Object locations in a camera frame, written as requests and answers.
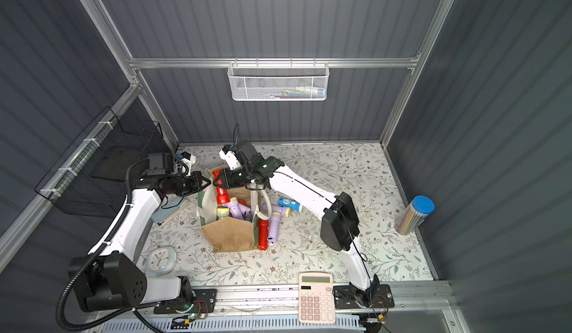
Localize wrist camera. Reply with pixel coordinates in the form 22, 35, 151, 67
147, 151, 198, 176
219, 139, 258, 170

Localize pale green flashlight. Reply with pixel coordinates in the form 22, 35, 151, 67
217, 206, 231, 220

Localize grey blue stapler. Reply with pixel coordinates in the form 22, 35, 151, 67
150, 199, 189, 226

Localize blue flashlight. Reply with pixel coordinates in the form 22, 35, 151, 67
278, 196, 303, 212

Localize purple flashlight left vertical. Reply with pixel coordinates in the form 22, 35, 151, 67
268, 212, 282, 246

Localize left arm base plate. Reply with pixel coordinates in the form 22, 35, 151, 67
153, 289, 217, 315

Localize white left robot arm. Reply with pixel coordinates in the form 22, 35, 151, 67
68, 171, 211, 312

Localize black corrugated cable hose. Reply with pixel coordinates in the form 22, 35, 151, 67
55, 158, 180, 333

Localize red flashlight vertical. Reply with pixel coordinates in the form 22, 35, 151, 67
258, 219, 269, 251
216, 187, 230, 206

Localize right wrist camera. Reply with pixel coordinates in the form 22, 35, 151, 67
219, 139, 258, 170

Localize white wire wall basket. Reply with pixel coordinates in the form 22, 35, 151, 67
227, 63, 330, 102

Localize purple flashlight upper left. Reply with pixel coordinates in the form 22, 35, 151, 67
262, 203, 291, 218

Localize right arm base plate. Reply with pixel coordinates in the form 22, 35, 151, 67
333, 284, 395, 310

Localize blue lid pencil tube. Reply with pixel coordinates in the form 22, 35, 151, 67
395, 195, 436, 236

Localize black wire side basket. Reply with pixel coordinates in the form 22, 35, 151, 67
34, 105, 168, 218

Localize markers in wall basket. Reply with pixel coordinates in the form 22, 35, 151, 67
268, 86, 326, 100

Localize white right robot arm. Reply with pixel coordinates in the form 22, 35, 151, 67
213, 157, 378, 292

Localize pink desk calculator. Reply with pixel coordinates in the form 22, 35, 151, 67
298, 272, 336, 324

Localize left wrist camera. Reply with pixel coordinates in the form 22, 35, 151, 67
147, 151, 198, 176

